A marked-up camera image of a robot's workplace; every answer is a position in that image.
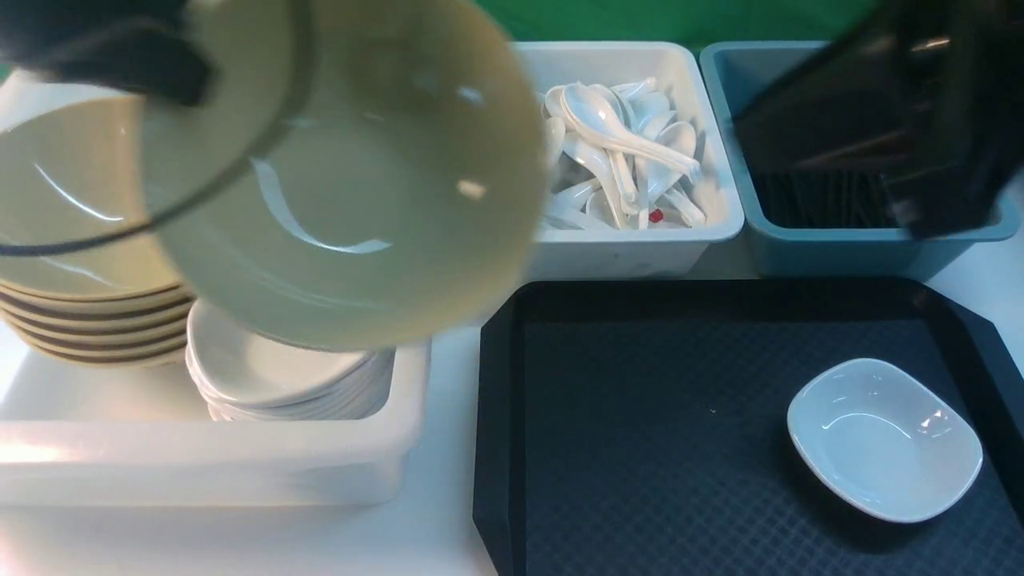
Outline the teal plastic chopstick bin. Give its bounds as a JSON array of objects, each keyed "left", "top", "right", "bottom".
[{"left": 699, "top": 41, "right": 1022, "bottom": 282}]

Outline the beige noodle bowl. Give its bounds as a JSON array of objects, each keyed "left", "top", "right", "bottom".
[{"left": 139, "top": 1, "right": 549, "bottom": 351}]

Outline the white plastic spoon bin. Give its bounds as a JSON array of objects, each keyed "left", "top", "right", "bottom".
[{"left": 517, "top": 42, "right": 745, "bottom": 282}]

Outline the stack of beige bowls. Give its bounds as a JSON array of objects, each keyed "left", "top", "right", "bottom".
[{"left": 2, "top": 96, "right": 194, "bottom": 367}]

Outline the stack of white dishes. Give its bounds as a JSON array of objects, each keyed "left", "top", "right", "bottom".
[{"left": 186, "top": 300, "right": 396, "bottom": 422}]

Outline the bundle of black chopsticks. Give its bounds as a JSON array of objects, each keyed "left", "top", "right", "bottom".
[{"left": 752, "top": 170, "right": 899, "bottom": 230}]

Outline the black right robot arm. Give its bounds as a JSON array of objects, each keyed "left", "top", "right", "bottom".
[{"left": 733, "top": 1, "right": 1023, "bottom": 239}]

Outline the small white square dish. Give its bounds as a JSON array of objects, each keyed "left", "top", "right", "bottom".
[{"left": 786, "top": 358, "right": 984, "bottom": 524}]

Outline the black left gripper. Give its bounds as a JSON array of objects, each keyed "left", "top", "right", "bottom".
[{"left": 1, "top": 1, "right": 214, "bottom": 108}]

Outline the black plastic serving tray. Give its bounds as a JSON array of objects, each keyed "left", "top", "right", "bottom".
[{"left": 472, "top": 278, "right": 1023, "bottom": 575}]

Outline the pile of white spoons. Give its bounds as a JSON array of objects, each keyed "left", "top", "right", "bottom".
[{"left": 537, "top": 78, "right": 707, "bottom": 230}]

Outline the large white plastic tub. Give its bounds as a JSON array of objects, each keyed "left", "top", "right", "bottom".
[{"left": 2, "top": 340, "right": 430, "bottom": 507}]

